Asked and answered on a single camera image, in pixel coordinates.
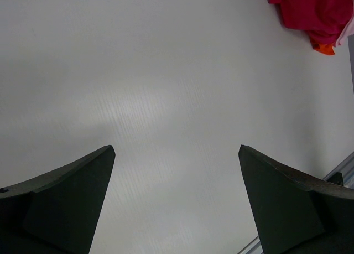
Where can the orange t-shirt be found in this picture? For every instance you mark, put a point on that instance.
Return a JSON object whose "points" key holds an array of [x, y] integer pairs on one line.
{"points": [[326, 49]]}

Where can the magenta t-shirt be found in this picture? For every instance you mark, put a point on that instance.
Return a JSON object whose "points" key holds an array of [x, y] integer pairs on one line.
{"points": [[322, 20]]}

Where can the right black base bracket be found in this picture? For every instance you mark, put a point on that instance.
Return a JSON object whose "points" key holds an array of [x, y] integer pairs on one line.
{"points": [[336, 178]]}

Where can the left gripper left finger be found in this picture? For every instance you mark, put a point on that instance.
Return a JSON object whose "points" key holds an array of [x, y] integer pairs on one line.
{"points": [[57, 212]]}

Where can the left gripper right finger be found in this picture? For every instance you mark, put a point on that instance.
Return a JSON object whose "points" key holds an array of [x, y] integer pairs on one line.
{"points": [[295, 212]]}

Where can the pink t-shirt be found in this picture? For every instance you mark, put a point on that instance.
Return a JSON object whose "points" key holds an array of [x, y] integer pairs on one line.
{"points": [[347, 31]]}

